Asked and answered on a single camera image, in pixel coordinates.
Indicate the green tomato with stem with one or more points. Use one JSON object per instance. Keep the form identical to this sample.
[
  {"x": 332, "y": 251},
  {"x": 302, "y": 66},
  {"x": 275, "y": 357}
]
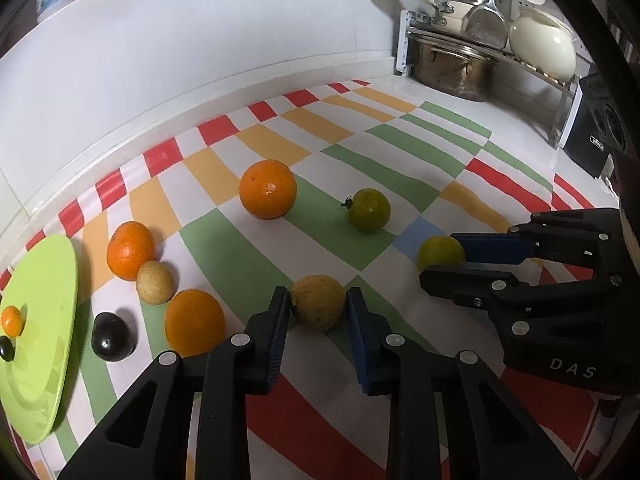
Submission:
[{"x": 368, "y": 210}]

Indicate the large orange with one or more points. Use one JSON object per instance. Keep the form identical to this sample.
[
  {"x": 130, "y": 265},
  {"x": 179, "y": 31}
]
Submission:
[{"x": 268, "y": 189}]

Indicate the lime green plate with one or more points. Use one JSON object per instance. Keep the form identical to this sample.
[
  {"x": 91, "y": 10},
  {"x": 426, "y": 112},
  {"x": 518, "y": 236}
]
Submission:
[{"x": 43, "y": 287}]

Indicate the white dish rack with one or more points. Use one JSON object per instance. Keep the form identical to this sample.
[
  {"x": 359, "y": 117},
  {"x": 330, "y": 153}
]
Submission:
[{"x": 548, "y": 103}]

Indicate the colourful checked tablecloth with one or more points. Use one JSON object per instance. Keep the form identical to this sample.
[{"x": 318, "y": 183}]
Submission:
[{"x": 444, "y": 165}]

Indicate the steel spatula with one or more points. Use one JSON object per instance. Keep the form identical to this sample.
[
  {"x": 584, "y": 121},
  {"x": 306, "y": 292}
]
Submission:
[{"x": 485, "y": 24}]

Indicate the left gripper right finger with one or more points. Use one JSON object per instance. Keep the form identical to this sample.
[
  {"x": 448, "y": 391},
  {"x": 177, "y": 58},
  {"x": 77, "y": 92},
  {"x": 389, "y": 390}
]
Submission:
[{"x": 453, "y": 402}]

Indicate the steel cooking pot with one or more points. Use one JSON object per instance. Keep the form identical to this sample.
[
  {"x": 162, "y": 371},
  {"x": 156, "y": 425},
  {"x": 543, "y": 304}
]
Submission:
[{"x": 459, "y": 71}]

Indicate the cream ceramic pot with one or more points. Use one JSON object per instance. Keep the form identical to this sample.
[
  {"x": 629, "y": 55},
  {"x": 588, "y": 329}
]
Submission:
[{"x": 541, "y": 40}]

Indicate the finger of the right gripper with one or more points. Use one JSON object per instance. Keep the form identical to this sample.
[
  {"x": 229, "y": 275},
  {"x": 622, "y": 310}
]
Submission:
[
  {"x": 490, "y": 294},
  {"x": 577, "y": 237}
]

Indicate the black appliance box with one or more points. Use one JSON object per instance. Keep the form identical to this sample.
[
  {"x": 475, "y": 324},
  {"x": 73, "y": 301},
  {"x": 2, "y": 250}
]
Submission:
[{"x": 597, "y": 131}]

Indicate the orange tangerine near plate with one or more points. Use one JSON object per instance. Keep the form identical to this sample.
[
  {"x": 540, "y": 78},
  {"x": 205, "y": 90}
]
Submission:
[{"x": 131, "y": 245}]

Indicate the small orange kumquat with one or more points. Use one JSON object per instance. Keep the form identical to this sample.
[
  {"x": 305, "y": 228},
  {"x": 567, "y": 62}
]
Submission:
[{"x": 12, "y": 321}]

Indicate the dark purple plum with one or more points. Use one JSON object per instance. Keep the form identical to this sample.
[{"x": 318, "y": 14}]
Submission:
[{"x": 111, "y": 339}]

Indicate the small black grape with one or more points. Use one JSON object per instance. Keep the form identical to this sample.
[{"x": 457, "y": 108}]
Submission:
[{"x": 7, "y": 351}]

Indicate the orange tangerine middle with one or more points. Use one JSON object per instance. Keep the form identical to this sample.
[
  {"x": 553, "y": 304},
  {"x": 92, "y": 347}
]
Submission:
[{"x": 194, "y": 323}]

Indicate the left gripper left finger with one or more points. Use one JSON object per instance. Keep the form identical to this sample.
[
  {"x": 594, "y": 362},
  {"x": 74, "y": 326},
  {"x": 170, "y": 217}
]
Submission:
[{"x": 145, "y": 434}]

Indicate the yellow-brown round fruit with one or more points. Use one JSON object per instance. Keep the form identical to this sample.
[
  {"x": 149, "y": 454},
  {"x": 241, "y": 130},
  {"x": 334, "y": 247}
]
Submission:
[{"x": 318, "y": 301}]

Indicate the small tan longan fruit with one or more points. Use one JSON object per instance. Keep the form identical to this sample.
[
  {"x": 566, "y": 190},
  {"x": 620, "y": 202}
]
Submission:
[{"x": 154, "y": 283}]

